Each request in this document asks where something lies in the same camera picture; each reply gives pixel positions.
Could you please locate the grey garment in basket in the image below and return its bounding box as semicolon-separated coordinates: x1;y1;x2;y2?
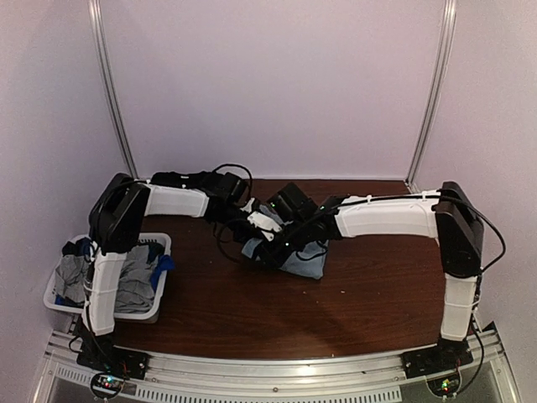
54;242;164;313

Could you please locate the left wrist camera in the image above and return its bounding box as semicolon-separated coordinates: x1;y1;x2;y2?
240;197;261;218

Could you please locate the black t-shirt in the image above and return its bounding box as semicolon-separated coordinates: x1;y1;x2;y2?
149;171;216;189

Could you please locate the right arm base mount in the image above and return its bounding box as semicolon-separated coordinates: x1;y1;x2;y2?
401;345;473;379

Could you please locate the blue garment in basket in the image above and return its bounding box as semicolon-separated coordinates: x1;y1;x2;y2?
150;254;175;290

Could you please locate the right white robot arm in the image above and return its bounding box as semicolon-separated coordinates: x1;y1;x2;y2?
254;185;483;371

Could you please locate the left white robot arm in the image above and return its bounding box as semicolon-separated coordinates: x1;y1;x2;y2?
81;167;253;373

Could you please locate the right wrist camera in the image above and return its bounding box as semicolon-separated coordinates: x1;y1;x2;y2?
247;212;282;242

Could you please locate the light blue denim garment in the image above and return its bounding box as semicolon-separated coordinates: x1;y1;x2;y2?
242;205;328;280

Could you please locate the white laundry basket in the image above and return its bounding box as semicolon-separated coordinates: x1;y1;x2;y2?
43;233;175;322

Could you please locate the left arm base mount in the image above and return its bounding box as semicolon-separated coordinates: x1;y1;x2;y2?
76;348;149;380

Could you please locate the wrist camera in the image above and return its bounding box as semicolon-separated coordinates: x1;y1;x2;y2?
240;197;261;218
247;212;282;242

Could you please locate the aluminium frame post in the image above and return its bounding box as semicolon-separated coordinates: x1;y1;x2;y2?
87;0;139;178
405;0;457;189

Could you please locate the right aluminium frame post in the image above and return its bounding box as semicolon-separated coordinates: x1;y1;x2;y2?
405;0;457;189

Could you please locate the front aluminium rail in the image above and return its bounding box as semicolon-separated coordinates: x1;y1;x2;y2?
29;330;521;402

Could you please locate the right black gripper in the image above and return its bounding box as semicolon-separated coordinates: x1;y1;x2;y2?
251;218;311;271

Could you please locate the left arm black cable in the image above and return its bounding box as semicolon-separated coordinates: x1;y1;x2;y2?
209;163;253;198

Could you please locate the left aluminium frame post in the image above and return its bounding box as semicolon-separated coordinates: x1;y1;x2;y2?
87;0;139;178

